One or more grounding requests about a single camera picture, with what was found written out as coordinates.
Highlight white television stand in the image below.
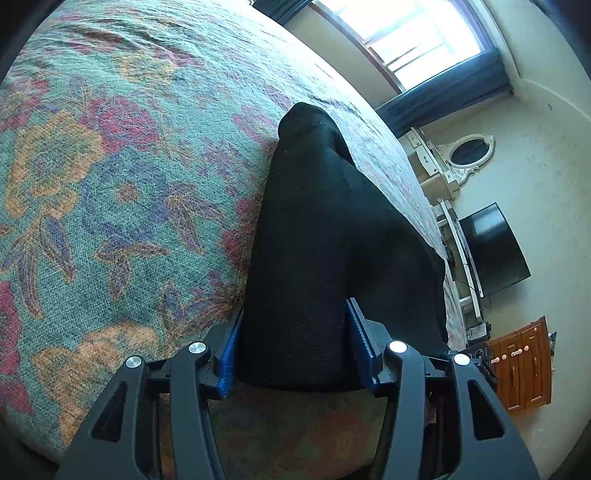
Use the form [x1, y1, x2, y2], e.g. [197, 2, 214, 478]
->
[434, 198, 485, 320]

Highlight floral blanket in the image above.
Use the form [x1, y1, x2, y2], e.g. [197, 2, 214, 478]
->
[0, 0, 468, 480]

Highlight black television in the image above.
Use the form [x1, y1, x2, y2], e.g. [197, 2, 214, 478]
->
[458, 202, 532, 299]

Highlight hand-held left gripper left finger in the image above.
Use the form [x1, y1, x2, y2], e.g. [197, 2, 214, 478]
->
[55, 313, 245, 480]

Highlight white dresser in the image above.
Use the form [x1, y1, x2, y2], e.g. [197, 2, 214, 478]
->
[398, 127, 462, 205]

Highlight dark blue curtain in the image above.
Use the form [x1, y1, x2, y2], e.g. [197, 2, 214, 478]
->
[374, 48, 515, 139]
[252, 0, 318, 27]

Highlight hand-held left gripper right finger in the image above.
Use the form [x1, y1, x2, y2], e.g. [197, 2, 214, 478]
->
[345, 297, 542, 480]

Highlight brown wooden cabinet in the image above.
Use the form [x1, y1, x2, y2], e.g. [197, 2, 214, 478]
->
[487, 316, 555, 412]

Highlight window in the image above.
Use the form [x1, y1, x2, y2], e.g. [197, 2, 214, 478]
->
[311, 0, 498, 94]

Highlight oval white-framed mirror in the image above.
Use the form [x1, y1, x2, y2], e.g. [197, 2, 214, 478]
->
[436, 133, 496, 185]

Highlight black pants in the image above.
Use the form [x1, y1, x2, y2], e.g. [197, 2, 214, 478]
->
[238, 102, 450, 393]

